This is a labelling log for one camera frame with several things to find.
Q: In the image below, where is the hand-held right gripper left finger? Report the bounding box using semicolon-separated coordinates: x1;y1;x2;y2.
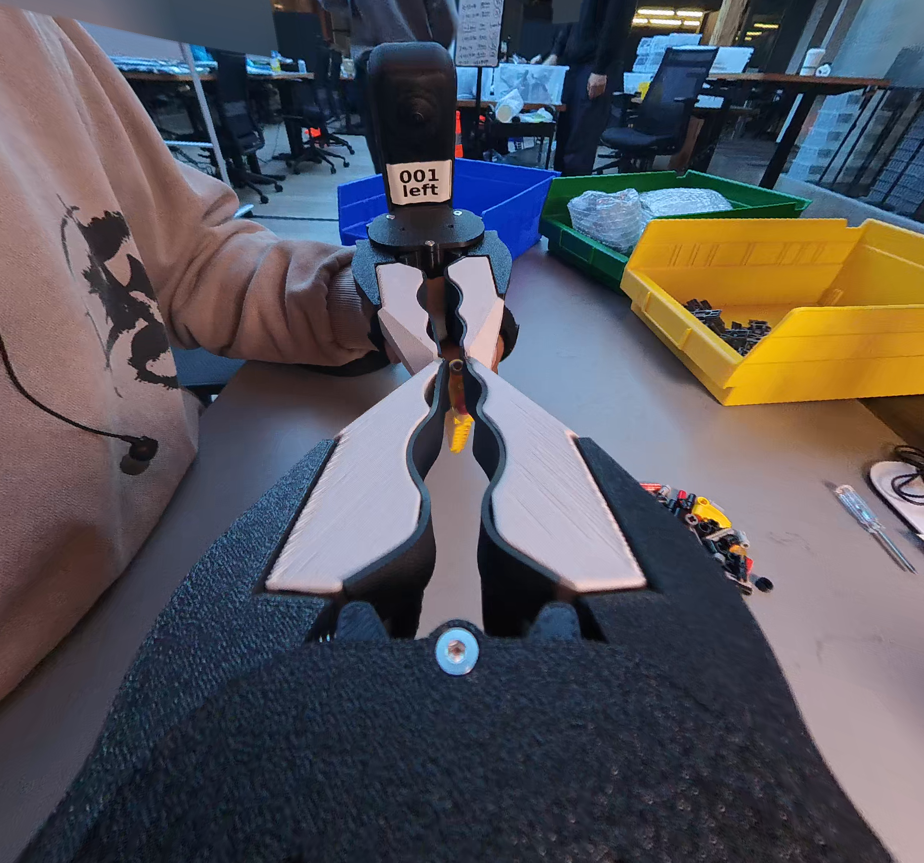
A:
264;360;444;639

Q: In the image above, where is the person's left forearm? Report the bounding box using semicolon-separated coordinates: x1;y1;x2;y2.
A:
162;163;376;368

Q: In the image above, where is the white metal pole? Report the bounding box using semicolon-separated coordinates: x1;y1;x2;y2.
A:
179;40;233;189

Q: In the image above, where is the black earphone cord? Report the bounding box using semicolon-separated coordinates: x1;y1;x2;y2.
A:
0;332;160;476

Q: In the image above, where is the flat bubble wrap bag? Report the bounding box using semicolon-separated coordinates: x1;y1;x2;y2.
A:
639;187;735;223

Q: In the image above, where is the crumpled clear plastic bag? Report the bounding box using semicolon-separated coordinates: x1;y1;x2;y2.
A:
566;188;645;255

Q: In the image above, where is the handwritten sign on stand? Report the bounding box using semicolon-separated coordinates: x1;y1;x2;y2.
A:
455;0;511;157

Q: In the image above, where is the pile of small connector pins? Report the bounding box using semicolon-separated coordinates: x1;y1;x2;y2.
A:
639;482;775;596

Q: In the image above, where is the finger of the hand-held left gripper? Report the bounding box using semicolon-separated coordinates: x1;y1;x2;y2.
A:
375;264;444;375
448;257;506;373

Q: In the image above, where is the black USB cable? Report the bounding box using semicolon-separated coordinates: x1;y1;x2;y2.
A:
891;444;924;507

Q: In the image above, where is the yellow perforated brick beam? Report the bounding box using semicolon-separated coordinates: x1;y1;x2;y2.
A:
443;372;476;454

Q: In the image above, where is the blue plastic bin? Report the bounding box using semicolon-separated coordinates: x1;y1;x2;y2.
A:
337;158;562;259

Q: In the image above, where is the black office chair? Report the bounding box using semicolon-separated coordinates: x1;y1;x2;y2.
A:
209;48;286;203
599;46;720;175
285;48;355;175

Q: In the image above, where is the heap of black brick parts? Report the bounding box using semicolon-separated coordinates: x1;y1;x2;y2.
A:
682;297;773;357

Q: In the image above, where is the grey desk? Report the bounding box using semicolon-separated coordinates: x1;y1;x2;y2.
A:
0;239;924;863

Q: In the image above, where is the background work table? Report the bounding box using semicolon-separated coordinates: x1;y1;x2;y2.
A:
707;71;894;190

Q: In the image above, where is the clear-handled small screwdriver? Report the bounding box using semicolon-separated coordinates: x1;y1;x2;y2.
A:
825;482;919;575

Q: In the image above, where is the yellow plastic parts bin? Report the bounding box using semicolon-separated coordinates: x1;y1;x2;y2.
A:
621;217;924;407

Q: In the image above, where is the cluttered background table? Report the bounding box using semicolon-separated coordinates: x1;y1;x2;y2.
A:
108;51;319;85

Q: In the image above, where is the green plastic bin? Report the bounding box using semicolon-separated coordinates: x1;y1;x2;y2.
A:
539;170;813;294

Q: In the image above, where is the clear plastic storage box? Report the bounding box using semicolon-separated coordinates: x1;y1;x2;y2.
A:
498;63;571;108

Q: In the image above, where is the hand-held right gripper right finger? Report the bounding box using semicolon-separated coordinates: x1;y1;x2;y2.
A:
468;360;648;639

